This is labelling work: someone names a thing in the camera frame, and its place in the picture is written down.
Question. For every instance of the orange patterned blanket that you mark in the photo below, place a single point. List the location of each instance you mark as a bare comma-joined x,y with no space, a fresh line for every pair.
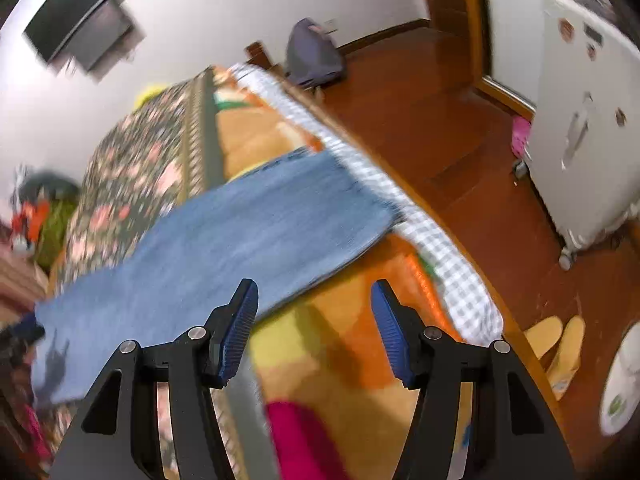
340,325

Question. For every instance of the small black wall monitor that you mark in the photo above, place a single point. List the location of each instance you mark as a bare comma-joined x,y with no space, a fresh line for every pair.
107,42

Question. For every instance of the dark floral blanket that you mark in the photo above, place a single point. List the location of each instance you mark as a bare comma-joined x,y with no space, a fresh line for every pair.
135,160

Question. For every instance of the yellow foam headboard pad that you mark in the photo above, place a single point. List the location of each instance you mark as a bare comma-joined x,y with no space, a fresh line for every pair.
147,96

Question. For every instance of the white floor fan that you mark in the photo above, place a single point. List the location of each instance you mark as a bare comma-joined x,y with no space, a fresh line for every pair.
622,385

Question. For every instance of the white wheeled cabinet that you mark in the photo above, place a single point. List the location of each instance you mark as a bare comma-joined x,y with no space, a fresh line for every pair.
585,125

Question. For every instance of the grey backpack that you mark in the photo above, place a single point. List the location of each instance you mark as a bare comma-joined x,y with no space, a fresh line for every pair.
312,52

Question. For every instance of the pink plastic item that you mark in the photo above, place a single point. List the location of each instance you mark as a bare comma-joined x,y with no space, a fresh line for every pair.
521,137

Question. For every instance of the blue denim pants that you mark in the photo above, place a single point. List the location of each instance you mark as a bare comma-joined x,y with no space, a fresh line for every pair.
225,240

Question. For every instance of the orange box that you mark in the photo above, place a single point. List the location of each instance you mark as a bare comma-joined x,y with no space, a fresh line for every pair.
30,220

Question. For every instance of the checkered white bed sheet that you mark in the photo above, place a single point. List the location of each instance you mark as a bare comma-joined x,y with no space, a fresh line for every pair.
450,260

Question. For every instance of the magenta cloth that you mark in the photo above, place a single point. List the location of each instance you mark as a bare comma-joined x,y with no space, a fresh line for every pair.
300,440

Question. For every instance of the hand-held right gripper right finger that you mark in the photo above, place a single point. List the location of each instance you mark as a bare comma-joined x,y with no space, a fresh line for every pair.
392,332

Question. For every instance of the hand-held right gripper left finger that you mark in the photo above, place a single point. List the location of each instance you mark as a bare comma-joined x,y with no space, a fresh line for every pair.
236,332

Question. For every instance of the black wall television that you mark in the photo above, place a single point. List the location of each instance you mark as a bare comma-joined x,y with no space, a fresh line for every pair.
70,10

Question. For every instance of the green floral cloth cover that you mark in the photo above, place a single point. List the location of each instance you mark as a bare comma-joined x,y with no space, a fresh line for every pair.
55,230

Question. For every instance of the yellow slipper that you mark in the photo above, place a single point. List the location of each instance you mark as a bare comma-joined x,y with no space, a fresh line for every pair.
567,355
542,332

